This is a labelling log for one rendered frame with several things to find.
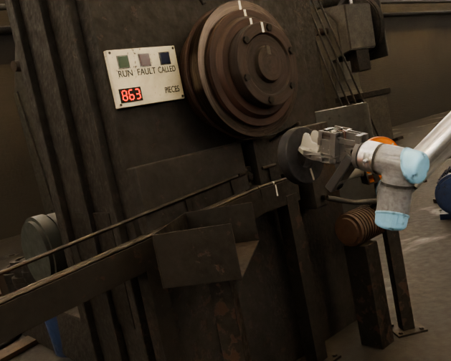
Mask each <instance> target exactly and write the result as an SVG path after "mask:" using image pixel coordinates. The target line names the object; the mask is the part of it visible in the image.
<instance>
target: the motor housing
mask: <svg viewBox="0 0 451 361"><path fill-rule="evenodd" d="M375 211H376V208H374V209H372V208H371V207H370V204H368V205H362V206H359V207H358V208H355V209H353V210H350V211H348V212H346V213H343V214H341V215H340V216H339V217H338V218H337V220H336V222H335V231H336V235H337V237H338V239H339V240H340V241H341V242H342V243H343V244H345V245H344V251H345V255H346V262H347V267H348V274H349V279H350V283H351V290H352V295H353V302H354V306H355V310H356V318H357V322H358V326H359V334H360V338H361V344H362V345H366V346H370V347H375V348H379V349H382V350H383V349H384V348H386V347H387V346H389V345H390V344H391V343H392V342H393V341H394V335H393V331H392V326H391V319H390V314H389V306H388V301H387V298H386V290H385V285H384V278H383V273H382V268H381V260H380V256H379V248H378V244H377V241H370V239H372V238H374V237H376V236H378V235H380V234H382V233H384V232H385V231H386V230H387V229H384V228H380V227H378V226H377V225H376V224H375V215H376V214H375Z"/></svg>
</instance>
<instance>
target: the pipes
mask: <svg viewBox="0 0 451 361"><path fill-rule="evenodd" d="M429 3H451V0H393V1H381V4H429ZM0 10H6V4H0ZM382 14H383V16H384V18H386V17H402V16H432V15H448V14H451V10H446V11H406V12H384V13H382ZM0 35H13V34H12V31H11V26H0Z"/></svg>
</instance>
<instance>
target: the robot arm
mask: <svg viewBox="0 0 451 361"><path fill-rule="evenodd" d="M344 129H346V130H344ZM368 137H369V134H368V133H362V132H357V131H353V130H352V128H348V127H341V126H336V125H335V127H328V128H326V129H323V130H319V131H317V130H314V131H312V133H311V135H309V134H308V133H304V134H303V139H302V143H301V145H300V146H299V148H298V151H299V152H300V153H302V154H303V156H305V157H307V158H309V159H311V160H317V161H320V162H322V163H330V164H335V163H337V164H338V165H339V166H338V168H337V169H336V171H335V173H334V174H333V175H332V177H331V179H330V180H329V181H328V183H327V184H326V188H327V189H328V190H329V191H330V192H331V193H332V192H334V191H337V190H340V189H341V188H342V187H343V185H344V184H345V182H346V181H347V180H348V178H349V177H350V175H351V174H352V172H353V171H354V170H355V168H358V169H361V170H363V171H366V172H370V173H375V174H377V175H381V180H380V181H379V182H378V184H377V186H376V199H377V205H376V211H375V214H376V215H375V224H376V225H377V226H378V227H380V228H384V229H387V230H391V231H401V230H404V229H405V228H406V227H407V222H408V218H409V211H410V206H411V202H412V194H413V192H415V191H416V190H417V189H418V187H420V186H421V185H422V184H423V183H424V182H425V181H426V180H427V179H428V178H429V177H430V176H431V175H432V174H433V173H434V172H435V171H436V170H437V169H438V168H439V167H440V166H441V165H442V164H443V163H444V162H445V161H446V160H447V159H448V158H449V157H450V156H451V111H450V112H449V113H448V114H447V115H446V117H445V118H444V119H443V120H442V121H441V122H440V123H439V124H438V125H437V126H436V127H435V128H434V129H433V130H432V131H431V132H430V133H429V134H428V135H427V136H426V137H425V138H424V139H423V140H422V141H421V142H420V143H419V144H418V145H417V146H416V147H415V148H414V149H411V148H408V147H405V148H404V147H400V146H395V145H389V144H385V143H379V142H375V141H371V140H368Z"/></svg>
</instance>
